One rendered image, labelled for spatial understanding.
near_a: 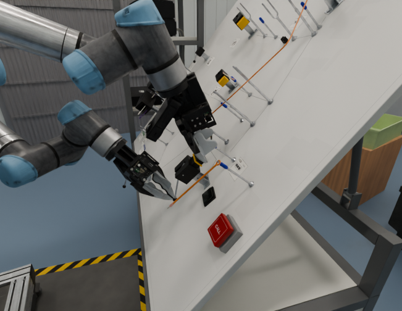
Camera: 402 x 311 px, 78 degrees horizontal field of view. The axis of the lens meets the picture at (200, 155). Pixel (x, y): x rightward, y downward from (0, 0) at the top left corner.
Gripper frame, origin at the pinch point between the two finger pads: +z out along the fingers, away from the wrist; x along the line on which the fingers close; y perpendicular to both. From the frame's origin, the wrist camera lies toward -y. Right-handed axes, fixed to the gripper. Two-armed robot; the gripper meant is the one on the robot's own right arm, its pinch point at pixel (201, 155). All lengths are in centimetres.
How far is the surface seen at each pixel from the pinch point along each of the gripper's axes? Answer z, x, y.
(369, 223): 34, -13, 35
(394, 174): 237, 140, 168
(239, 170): 4.2, -6.2, 7.6
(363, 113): -6.7, -16.3, 31.1
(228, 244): 6.2, -22.7, 0.2
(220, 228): 4.0, -20.2, -0.2
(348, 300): 48, -25, 21
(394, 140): 153, 114, 143
